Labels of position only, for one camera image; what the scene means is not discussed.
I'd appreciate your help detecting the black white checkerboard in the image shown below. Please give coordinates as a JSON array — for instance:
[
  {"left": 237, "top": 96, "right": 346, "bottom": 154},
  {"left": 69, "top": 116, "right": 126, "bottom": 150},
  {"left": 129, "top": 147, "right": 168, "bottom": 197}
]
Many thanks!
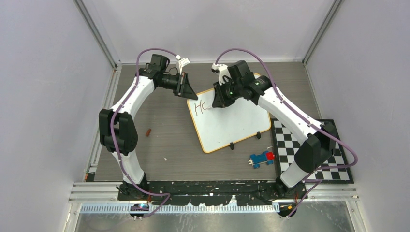
[{"left": 270, "top": 118, "right": 354, "bottom": 185}]

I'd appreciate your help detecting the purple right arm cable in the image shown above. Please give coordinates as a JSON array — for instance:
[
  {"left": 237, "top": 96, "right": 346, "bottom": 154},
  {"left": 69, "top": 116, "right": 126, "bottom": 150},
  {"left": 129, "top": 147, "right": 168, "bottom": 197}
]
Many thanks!
[{"left": 214, "top": 48, "right": 359, "bottom": 218}]

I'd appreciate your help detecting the yellow framed whiteboard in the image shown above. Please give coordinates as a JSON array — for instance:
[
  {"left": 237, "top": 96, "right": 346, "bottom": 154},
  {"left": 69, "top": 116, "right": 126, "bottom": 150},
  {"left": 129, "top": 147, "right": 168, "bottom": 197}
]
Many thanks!
[{"left": 187, "top": 88, "right": 272, "bottom": 153}]

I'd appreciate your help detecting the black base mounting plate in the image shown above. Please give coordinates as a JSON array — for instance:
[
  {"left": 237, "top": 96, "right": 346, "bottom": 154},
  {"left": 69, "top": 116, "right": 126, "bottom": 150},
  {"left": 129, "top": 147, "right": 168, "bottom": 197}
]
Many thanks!
[{"left": 116, "top": 180, "right": 306, "bottom": 206}]

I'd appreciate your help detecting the blue red toy car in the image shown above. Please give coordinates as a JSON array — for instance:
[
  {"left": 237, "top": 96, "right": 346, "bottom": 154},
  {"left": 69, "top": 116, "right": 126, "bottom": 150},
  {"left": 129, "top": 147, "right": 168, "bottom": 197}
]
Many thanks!
[{"left": 248, "top": 151, "right": 275, "bottom": 169}]

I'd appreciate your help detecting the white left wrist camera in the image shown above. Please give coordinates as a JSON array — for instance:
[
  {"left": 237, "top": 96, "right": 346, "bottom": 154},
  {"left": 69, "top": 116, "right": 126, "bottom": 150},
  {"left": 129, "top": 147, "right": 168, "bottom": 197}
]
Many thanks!
[{"left": 176, "top": 55, "right": 190, "bottom": 73}]

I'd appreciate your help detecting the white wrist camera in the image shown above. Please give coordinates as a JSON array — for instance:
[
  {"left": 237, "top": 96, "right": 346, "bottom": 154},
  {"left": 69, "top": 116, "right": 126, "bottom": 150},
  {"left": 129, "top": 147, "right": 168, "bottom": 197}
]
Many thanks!
[
  {"left": 176, "top": 55, "right": 190, "bottom": 73},
  {"left": 211, "top": 63, "right": 231, "bottom": 85}
]

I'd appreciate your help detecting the metal whiteboard stand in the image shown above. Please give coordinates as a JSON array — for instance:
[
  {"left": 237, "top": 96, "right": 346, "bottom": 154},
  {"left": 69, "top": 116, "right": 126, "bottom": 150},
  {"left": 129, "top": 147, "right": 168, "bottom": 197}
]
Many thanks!
[{"left": 228, "top": 131, "right": 262, "bottom": 150}]

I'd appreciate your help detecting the aluminium front frame rail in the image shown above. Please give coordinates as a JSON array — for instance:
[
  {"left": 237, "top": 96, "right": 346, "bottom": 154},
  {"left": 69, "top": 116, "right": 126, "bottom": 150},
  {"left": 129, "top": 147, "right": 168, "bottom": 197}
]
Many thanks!
[{"left": 68, "top": 182, "right": 360, "bottom": 214}]

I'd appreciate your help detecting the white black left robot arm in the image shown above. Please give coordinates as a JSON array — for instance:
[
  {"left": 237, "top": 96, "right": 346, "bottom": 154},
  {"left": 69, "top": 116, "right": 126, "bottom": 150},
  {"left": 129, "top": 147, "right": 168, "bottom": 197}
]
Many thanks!
[{"left": 98, "top": 54, "right": 198, "bottom": 200}]

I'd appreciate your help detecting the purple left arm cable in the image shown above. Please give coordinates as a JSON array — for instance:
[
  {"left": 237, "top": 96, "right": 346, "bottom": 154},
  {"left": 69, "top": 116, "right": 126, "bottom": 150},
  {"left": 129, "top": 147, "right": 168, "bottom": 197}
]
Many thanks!
[{"left": 110, "top": 48, "right": 181, "bottom": 218}]

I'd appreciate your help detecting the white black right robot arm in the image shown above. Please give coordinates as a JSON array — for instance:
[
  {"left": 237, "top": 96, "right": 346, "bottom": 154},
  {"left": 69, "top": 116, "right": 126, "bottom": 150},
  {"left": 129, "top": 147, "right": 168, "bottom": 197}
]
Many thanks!
[{"left": 211, "top": 60, "right": 337, "bottom": 199}]

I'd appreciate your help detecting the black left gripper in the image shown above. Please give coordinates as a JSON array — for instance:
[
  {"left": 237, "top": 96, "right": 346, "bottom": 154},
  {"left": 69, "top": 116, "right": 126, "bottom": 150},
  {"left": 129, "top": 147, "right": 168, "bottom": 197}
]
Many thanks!
[{"left": 158, "top": 72, "right": 198, "bottom": 100}]

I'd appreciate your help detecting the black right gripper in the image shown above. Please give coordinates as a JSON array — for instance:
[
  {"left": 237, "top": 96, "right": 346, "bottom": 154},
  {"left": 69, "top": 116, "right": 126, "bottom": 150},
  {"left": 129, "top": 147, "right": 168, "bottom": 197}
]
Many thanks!
[{"left": 214, "top": 78, "right": 243, "bottom": 108}]

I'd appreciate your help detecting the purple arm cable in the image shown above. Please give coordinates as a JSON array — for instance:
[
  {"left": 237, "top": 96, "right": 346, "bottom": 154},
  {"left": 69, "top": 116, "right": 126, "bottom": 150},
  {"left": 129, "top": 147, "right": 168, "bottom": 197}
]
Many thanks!
[
  {"left": 110, "top": 48, "right": 181, "bottom": 218},
  {"left": 214, "top": 48, "right": 359, "bottom": 218}
]

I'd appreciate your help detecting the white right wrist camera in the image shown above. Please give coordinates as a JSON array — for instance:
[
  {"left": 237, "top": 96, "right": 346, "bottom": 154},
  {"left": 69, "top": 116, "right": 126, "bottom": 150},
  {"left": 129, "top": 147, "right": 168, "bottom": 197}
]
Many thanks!
[{"left": 211, "top": 63, "right": 231, "bottom": 85}]

